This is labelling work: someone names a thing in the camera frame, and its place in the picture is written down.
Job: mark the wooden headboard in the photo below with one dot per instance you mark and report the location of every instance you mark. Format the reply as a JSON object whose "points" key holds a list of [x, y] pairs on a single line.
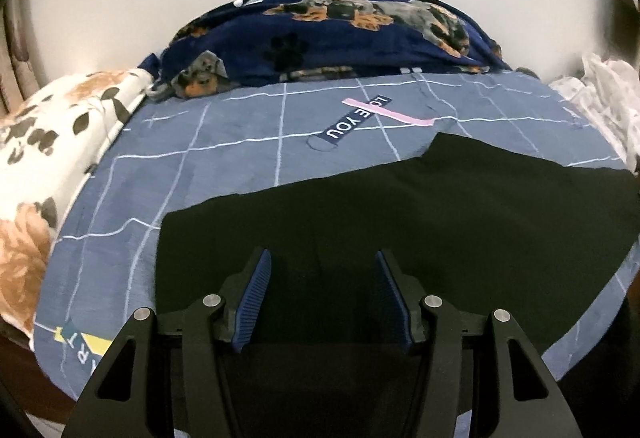
{"points": [[15, 63]]}

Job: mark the white crumpled cloth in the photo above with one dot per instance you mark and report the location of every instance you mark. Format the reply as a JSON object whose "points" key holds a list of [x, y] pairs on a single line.
{"points": [[605, 88]]}

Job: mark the black pants with orange lining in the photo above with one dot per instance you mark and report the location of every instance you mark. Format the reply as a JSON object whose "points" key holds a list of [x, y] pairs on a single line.
{"points": [[450, 198]]}

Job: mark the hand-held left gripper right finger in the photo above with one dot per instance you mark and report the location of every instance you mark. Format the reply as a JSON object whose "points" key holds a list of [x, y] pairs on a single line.
{"points": [[397, 298]]}

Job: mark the white floral pillow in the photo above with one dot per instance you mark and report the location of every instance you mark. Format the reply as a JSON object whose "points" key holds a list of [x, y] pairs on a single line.
{"points": [[50, 143]]}

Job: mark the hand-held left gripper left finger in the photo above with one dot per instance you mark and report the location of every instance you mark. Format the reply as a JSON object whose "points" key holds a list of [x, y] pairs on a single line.
{"points": [[252, 298]]}

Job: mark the blue grid-patterned bed sheet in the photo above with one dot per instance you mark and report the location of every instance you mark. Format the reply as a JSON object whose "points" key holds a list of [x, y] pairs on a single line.
{"points": [[225, 153]]}

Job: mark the brown wooden bed frame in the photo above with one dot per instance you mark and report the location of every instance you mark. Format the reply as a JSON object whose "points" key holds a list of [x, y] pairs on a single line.
{"points": [[30, 368]]}

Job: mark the navy dog-print blanket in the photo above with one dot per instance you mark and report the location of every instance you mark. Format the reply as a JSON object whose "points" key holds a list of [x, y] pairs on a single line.
{"points": [[325, 48]]}

